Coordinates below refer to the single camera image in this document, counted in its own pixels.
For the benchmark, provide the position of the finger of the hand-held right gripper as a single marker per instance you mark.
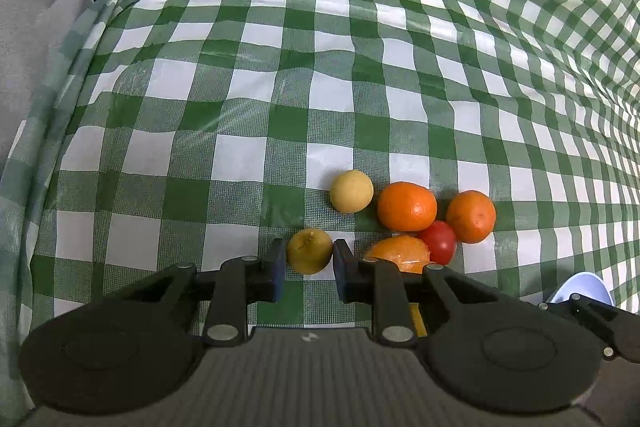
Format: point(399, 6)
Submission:
point(595, 319)

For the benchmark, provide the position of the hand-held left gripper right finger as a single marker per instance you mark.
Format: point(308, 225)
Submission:
point(342, 276)

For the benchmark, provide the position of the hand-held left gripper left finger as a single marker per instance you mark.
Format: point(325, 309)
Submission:
point(275, 276)

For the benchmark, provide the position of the light blue plate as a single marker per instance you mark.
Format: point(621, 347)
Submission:
point(585, 284)

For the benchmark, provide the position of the yellow longan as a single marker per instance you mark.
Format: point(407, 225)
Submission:
point(351, 191)
point(309, 252)

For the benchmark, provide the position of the orange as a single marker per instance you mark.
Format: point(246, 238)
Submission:
point(397, 252)

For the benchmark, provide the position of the orange tangerine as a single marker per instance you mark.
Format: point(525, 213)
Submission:
point(407, 206)
point(471, 216)

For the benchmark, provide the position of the red cherry tomato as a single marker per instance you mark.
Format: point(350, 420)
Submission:
point(440, 241)

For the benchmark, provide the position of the green checkered cloth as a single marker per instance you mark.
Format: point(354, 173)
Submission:
point(320, 57)

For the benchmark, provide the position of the grey bedding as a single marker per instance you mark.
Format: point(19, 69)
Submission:
point(35, 7)

